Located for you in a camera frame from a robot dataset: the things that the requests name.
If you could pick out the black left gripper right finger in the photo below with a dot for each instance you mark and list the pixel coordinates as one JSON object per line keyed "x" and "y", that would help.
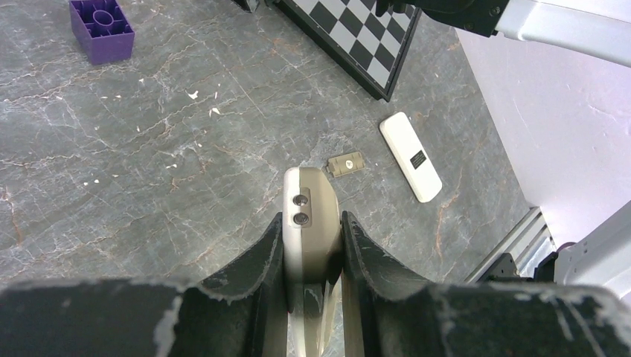
{"x": 390, "y": 310}

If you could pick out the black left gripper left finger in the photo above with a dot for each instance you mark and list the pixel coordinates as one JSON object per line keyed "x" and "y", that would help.
{"x": 239, "y": 310}

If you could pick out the red and white remote control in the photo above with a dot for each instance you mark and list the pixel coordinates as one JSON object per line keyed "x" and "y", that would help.
{"x": 411, "y": 157}

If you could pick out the beige battery cover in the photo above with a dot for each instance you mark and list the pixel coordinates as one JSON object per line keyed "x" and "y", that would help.
{"x": 345, "y": 164}

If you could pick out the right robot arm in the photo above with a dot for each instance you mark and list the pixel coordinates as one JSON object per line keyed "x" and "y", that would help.
{"x": 597, "y": 28}

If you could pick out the black and white chessboard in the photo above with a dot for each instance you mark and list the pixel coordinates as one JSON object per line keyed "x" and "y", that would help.
{"x": 371, "y": 49}

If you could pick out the purple plastic block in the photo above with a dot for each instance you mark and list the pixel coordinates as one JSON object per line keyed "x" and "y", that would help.
{"x": 102, "y": 30}

